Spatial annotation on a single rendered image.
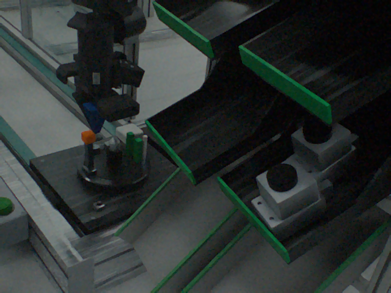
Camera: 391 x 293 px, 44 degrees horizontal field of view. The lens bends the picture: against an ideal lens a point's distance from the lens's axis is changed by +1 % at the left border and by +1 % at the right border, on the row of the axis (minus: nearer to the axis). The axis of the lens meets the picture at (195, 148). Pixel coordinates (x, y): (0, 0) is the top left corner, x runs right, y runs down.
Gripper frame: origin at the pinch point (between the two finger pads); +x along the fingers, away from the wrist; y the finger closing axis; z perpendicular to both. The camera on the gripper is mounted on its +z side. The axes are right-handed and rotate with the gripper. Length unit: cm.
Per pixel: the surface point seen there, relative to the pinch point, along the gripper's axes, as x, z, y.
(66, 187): 13.5, -6.3, 0.0
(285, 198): -15.0, -4.9, -45.6
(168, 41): 26, 75, 78
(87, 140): 3.9, -2.4, -1.1
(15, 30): 15, 17, 82
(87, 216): 13.5, -6.9, -9.0
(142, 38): 24, 65, 82
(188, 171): -10.3, -6.0, -32.5
